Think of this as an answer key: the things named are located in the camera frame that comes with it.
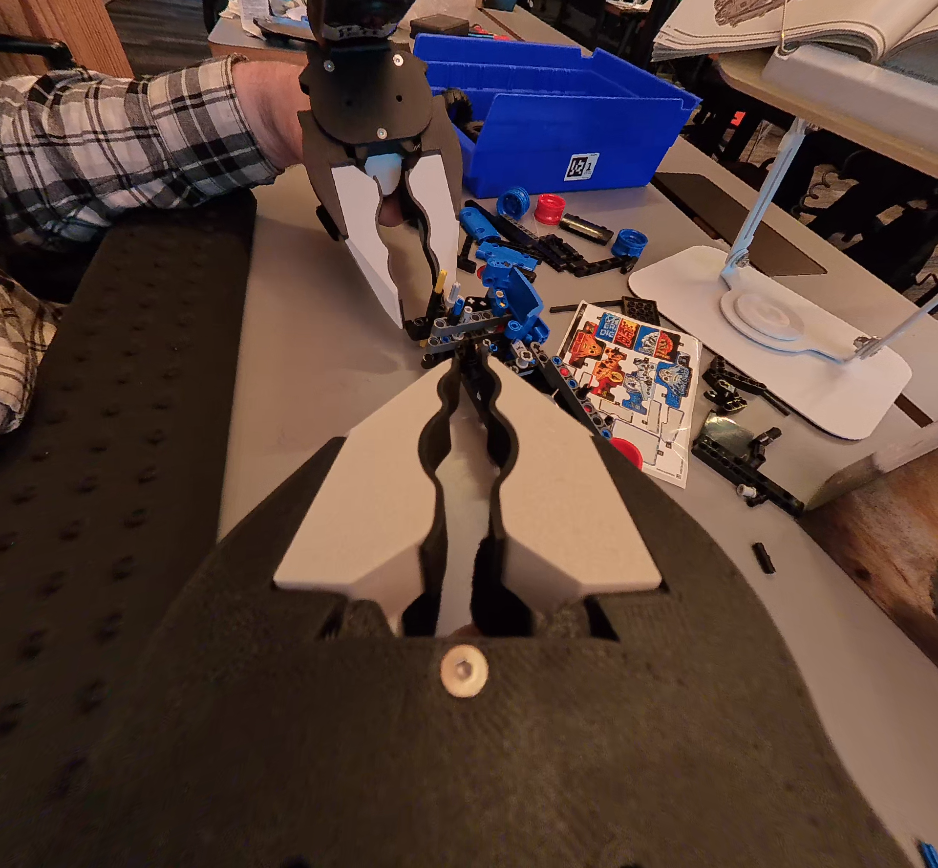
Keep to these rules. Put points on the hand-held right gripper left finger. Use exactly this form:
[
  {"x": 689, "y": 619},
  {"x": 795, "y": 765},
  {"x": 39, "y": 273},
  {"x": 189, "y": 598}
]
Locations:
[{"x": 366, "y": 509}]

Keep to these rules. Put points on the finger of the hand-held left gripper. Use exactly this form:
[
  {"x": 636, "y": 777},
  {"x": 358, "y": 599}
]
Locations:
[
  {"x": 359, "y": 223},
  {"x": 436, "y": 215}
]

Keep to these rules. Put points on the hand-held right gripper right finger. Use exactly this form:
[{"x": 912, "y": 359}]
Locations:
[{"x": 571, "y": 509}]

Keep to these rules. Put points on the blue and black toy chassis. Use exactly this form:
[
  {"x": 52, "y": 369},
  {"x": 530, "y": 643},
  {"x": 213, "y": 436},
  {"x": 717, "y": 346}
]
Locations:
[{"x": 513, "y": 303}]

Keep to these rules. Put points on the person's left forearm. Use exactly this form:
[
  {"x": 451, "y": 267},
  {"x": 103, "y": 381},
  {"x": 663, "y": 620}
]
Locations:
[{"x": 110, "y": 142}]

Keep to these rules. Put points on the grey desk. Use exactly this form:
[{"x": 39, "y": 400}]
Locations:
[{"x": 315, "y": 340}]

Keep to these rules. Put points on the person's left hand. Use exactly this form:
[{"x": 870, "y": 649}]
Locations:
[{"x": 282, "y": 120}]

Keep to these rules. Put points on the blue curved toy panel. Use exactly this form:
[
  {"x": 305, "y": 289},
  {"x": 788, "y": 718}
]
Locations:
[{"x": 480, "y": 223}]

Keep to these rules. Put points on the blue toy wheel rim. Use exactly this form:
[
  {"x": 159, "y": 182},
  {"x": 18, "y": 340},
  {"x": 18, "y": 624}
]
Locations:
[
  {"x": 629, "y": 243},
  {"x": 513, "y": 202}
]

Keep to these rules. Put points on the blue toy panel block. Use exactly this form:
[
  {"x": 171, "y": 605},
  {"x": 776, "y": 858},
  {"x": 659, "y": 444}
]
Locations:
[{"x": 505, "y": 257}]

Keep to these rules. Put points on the long black toy beam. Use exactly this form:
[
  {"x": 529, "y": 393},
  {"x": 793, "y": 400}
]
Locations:
[{"x": 517, "y": 226}]

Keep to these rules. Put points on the black toy tire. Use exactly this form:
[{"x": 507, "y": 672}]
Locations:
[
  {"x": 456, "y": 102},
  {"x": 469, "y": 133}
]

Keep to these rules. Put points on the small black case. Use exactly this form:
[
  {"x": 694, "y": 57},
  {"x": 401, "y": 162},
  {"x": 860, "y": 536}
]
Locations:
[{"x": 440, "y": 26}]

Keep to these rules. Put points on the blue bin with white tag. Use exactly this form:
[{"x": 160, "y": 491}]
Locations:
[{"x": 527, "y": 142}]

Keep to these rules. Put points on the crumpled white papers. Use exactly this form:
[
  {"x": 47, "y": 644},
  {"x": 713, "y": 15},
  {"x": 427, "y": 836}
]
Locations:
[{"x": 253, "y": 3}]

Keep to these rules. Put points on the colourful sticker sheet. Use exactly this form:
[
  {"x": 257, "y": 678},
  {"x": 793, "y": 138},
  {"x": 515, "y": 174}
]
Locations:
[{"x": 645, "y": 384}]

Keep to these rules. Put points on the black curved toy panel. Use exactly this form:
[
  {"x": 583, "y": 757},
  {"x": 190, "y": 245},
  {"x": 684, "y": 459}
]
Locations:
[{"x": 586, "y": 229}]

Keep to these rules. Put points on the black toy axle rod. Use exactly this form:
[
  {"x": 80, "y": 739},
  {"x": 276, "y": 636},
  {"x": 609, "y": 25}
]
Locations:
[{"x": 579, "y": 307}]

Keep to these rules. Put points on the thin black toy beam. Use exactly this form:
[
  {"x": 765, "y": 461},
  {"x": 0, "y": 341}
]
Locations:
[{"x": 604, "y": 265}]

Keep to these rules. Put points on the black angled toy beam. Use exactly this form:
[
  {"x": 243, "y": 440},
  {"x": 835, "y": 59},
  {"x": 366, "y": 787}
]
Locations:
[
  {"x": 725, "y": 373},
  {"x": 725, "y": 400}
]

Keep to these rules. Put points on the small black toy pin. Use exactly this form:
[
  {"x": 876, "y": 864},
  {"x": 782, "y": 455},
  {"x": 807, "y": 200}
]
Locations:
[{"x": 763, "y": 558}]

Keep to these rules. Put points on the black square toy plate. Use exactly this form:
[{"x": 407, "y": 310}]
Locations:
[{"x": 641, "y": 309}]

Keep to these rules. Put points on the black dimpled pad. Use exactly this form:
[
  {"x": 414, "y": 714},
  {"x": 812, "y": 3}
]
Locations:
[{"x": 110, "y": 443}]

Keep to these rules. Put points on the dark brown mat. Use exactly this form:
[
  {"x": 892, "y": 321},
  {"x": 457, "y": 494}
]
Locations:
[{"x": 733, "y": 223}]

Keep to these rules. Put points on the black chair armrest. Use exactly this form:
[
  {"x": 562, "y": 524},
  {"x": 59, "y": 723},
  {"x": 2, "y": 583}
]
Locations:
[{"x": 29, "y": 45}]

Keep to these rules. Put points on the person's plaid shirt torso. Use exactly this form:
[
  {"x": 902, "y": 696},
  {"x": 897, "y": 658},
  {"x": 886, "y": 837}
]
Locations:
[{"x": 22, "y": 355}]

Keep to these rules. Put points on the black toy frame block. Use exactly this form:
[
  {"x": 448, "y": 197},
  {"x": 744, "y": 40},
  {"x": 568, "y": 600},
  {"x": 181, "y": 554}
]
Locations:
[{"x": 560, "y": 252}]

